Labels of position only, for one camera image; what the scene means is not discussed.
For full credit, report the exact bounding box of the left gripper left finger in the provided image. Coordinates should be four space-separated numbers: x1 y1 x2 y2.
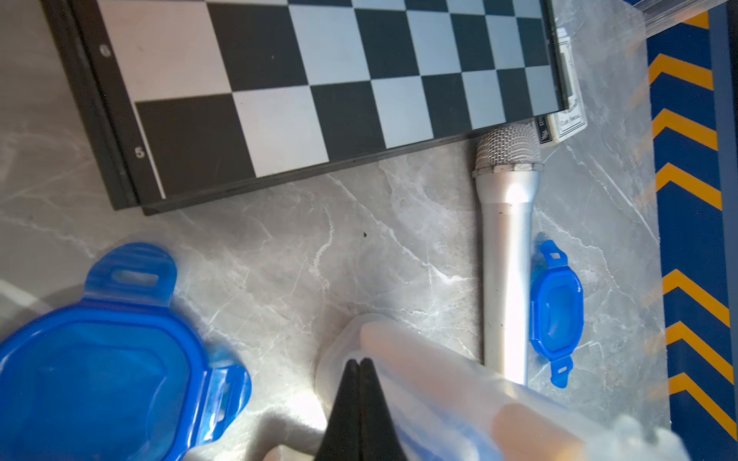
314 359 361 461

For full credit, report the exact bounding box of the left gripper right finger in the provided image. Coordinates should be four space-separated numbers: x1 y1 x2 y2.
359 358 407 461

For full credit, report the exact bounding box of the clear plastic container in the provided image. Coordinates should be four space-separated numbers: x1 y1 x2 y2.
315 314 689 460

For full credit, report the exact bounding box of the blue lid by microphone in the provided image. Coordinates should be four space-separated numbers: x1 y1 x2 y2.
530 240 584 389

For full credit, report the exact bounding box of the blue lid left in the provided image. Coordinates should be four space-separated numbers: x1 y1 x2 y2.
1 243 253 460

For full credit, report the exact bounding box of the silver microphone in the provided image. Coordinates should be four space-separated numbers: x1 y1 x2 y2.
473 123 543 385

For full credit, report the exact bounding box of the small white card box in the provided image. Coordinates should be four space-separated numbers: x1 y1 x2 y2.
536 28 587 145

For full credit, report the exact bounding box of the black white checkerboard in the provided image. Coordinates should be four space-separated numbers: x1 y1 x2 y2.
42 1 568 214

